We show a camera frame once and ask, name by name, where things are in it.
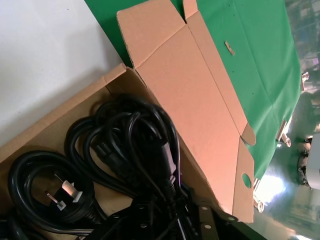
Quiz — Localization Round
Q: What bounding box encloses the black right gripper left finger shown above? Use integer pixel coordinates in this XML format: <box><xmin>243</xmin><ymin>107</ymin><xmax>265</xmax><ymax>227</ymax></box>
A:
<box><xmin>84</xmin><ymin>212</ymin><xmax>161</xmax><ymax>240</ymax></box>

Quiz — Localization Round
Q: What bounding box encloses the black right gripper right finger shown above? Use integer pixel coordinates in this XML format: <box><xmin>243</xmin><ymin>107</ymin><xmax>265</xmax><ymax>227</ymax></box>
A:
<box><xmin>197</xmin><ymin>199</ymin><xmax>253</xmax><ymax>240</ymax></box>

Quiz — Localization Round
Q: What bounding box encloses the black power cable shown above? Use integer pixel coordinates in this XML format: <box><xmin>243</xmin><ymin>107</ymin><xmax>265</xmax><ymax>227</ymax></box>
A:
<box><xmin>66</xmin><ymin>94</ymin><xmax>201</xmax><ymax>240</ymax></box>
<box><xmin>6</xmin><ymin>149</ymin><xmax>108</xmax><ymax>232</ymax></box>
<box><xmin>0</xmin><ymin>212</ymin><xmax>101</xmax><ymax>240</ymax></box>

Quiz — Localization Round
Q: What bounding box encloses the open cardboard box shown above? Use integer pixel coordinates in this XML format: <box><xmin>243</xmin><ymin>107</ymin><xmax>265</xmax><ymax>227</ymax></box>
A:
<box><xmin>0</xmin><ymin>0</ymin><xmax>256</xmax><ymax>240</ymax></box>

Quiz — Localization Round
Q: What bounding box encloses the metal binder clip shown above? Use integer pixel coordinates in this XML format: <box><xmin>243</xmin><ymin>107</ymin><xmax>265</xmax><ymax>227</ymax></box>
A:
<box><xmin>276</xmin><ymin>119</ymin><xmax>293</xmax><ymax>148</ymax></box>
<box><xmin>251</xmin><ymin>177</ymin><xmax>265</xmax><ymax>214</ymax></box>
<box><xmin>300</xmin><ymin>71</ymin><xmax>310</xmax><ymax>92</ymax></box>

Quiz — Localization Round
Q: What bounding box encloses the white grey machine base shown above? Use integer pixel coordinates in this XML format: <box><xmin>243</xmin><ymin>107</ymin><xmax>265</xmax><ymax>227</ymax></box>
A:
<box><xmin>296</xmin><ymin>136</ymin><xmax>320</xmax><ymax>191</ymax></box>

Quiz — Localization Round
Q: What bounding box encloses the green table cloth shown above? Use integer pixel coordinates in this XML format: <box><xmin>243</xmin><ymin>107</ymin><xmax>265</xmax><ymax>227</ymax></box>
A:
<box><xmin>83</xmin><ymin>0</ymin><xmax>305</xmax><ymax>203</ymax></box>

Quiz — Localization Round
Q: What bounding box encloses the small cardboard scrap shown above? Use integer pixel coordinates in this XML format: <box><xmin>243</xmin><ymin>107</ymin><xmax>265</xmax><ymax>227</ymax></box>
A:
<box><xmin>224</xmin><ymin>41</ymin><xmax>236</xmax><ymax>57</ymax></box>

